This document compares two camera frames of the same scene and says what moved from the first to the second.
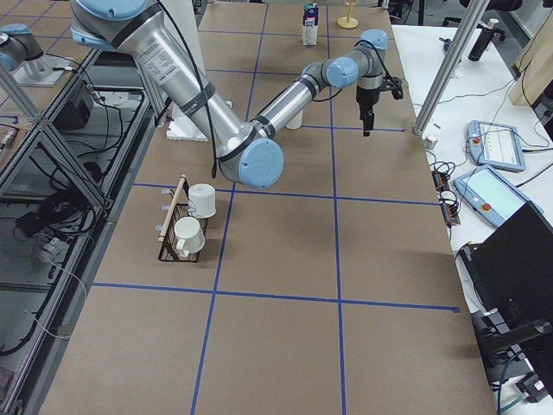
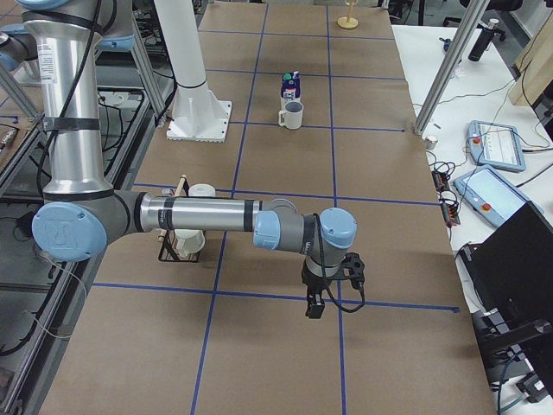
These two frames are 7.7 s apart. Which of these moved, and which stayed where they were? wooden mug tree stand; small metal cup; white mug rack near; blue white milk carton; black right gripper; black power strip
Moved: black right gripper; blue white milk carton
Stayed: small metal cup; black power strip; wooden mug tree stand; white mug rack near
